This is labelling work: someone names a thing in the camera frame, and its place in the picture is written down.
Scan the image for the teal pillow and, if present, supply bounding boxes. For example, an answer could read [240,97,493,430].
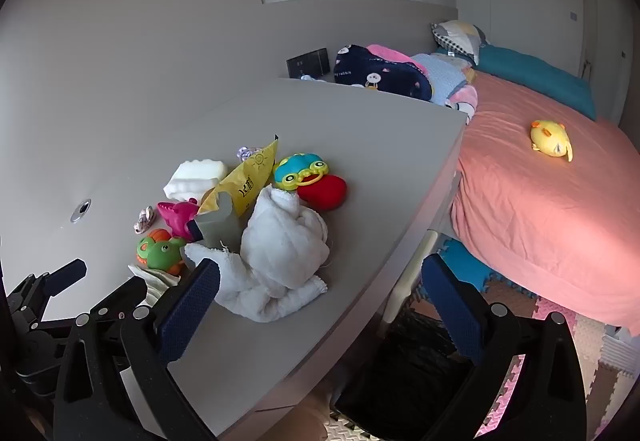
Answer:
[475,45,597,122]

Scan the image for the grey packet with red print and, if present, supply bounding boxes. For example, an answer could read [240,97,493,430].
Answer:
[187,195,243,249]

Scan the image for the checked pillow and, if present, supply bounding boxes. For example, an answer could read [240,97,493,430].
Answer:
[431,20,487,66]

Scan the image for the white wavy sponge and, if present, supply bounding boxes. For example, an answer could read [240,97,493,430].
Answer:
[163,160,228,204]

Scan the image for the green frog toy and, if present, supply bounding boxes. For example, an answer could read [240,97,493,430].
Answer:
[136,228,188,274]

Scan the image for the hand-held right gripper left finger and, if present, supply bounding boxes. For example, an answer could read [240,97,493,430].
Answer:
[52,258,222,441]

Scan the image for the white door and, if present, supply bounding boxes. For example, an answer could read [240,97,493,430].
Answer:
[580,0,633,89]

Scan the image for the navy printed blanket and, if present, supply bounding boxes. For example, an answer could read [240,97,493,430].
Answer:
[334,43,433,102]

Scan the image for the yellow plush duck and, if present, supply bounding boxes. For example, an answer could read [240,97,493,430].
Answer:
[530,119,574,162]

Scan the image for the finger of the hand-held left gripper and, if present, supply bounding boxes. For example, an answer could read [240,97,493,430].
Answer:
[89,277,149,323]
[6,258,88,323]

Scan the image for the blue and yellow frog toy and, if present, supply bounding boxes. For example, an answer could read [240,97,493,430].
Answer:
[273,152,331,189]

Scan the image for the white table leg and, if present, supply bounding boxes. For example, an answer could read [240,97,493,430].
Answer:
[380,228,441,324]

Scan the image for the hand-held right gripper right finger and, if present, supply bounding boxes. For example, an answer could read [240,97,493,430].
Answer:
[421,253,588,441]

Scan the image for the pink blanket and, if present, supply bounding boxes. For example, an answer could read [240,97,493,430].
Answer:
[366,44,431,76]

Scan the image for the red plush toy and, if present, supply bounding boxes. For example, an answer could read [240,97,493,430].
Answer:
[296,174,348,212]

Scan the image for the yellow snack packet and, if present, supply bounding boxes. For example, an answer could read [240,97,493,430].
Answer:
[197,135,280,218]

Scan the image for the black wall panel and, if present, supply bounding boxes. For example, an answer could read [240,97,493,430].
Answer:
[286,48,331,79]

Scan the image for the white towel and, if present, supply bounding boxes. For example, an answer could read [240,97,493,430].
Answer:
[184,185,332,323]

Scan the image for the beige cloth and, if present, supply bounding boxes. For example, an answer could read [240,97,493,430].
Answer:
[127,263,183,307]

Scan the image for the pink bed sheet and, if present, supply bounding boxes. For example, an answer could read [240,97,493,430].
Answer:
[450,71,640,337]

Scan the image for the light blue blanket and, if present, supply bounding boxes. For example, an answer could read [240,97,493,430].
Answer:
[412,53,473,106]

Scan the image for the black trash bag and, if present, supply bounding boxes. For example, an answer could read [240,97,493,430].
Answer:
[332,308,526,429]

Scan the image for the pink dinosaur toy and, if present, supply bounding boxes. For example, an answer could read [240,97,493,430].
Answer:
[157,197,201,242]

